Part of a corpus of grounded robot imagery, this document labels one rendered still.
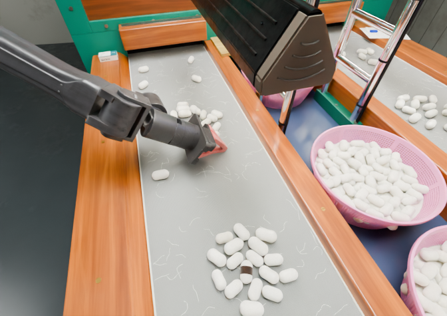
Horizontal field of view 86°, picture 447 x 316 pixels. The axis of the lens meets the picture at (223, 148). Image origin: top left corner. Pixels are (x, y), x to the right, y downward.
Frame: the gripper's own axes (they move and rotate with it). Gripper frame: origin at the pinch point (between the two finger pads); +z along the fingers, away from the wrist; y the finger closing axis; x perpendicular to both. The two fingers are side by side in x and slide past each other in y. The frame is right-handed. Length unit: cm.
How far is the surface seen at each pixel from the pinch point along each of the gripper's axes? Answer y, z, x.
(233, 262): -25.0, -5.3, 3.8
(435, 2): 105, 166, -114
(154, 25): 53, -12, -3
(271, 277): -29.0, -1.5, 0.6
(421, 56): 20, 63, -53
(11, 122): 140, -44, 136
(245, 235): -21.5, -2.5, 1.4
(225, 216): -16.1, -2.9, 4.2
